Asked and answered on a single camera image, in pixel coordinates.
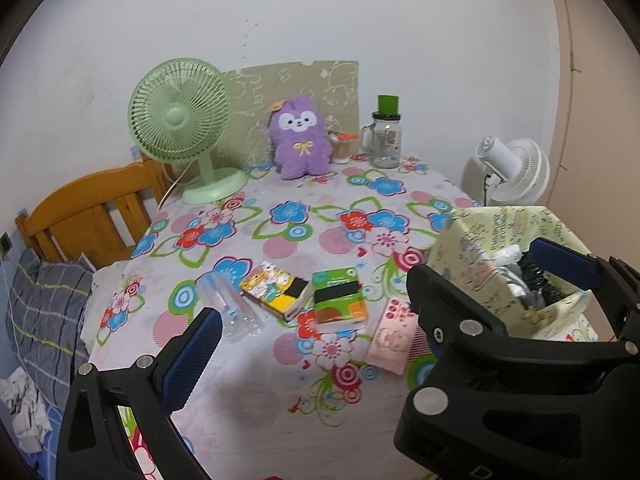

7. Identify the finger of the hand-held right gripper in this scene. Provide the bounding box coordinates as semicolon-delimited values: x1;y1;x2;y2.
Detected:
529;237;640;343
394;264;640;472

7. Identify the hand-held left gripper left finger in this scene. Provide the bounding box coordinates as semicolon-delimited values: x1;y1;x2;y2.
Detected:
56;307;223;480

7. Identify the black crinkled bag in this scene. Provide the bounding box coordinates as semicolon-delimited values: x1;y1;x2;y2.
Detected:
517;252;563;306

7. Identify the yellow patterned storage box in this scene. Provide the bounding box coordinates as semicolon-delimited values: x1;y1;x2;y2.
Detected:
425;205;596;341

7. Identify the white soft packet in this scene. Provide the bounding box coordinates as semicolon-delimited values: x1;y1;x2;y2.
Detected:
487;242;525;286

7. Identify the pink packet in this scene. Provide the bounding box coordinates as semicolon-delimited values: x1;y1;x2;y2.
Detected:
366;296;422;376

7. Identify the green tissue pack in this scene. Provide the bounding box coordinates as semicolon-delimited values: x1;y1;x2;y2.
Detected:
311;267;367;333

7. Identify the white standing fan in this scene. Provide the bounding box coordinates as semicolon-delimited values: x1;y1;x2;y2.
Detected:
460;135;551;208

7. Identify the yellow cartoon tissue pack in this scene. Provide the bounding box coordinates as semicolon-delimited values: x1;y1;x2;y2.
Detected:
239;264;311;322

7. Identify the beige door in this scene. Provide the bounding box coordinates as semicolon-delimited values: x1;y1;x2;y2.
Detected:
545;0;640;281

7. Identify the floral tablecloth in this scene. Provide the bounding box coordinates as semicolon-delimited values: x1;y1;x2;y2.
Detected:
80;152;601;480

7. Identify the grey plaid pillow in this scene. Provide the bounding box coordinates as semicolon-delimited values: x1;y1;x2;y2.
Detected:
0;247;96;411

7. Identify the white crumpled cloth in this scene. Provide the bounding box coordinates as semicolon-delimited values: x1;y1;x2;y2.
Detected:
0;366;52;453

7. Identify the glass jar with green lid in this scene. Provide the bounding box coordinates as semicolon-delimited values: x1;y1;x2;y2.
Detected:
359;95;403;170

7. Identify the blue bed sheet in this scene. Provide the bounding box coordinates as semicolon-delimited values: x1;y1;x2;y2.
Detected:
0;255;66;480

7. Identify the wooden bed headboard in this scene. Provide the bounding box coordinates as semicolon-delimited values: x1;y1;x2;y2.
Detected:
15;157;176;268

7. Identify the small jar with orange lid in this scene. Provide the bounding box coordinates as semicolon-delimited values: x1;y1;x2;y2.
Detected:
327;127;360;164

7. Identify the purple plush toy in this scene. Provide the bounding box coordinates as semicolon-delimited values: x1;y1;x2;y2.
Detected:
266;95;335;181

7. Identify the green desk fan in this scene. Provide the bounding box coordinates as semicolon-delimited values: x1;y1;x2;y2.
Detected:
127;58;248;206

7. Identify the green patterned board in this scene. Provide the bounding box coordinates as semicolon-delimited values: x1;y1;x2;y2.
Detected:
220;60;361;171

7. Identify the desk fan cable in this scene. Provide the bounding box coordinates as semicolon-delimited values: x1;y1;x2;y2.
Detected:
159;162;193;208

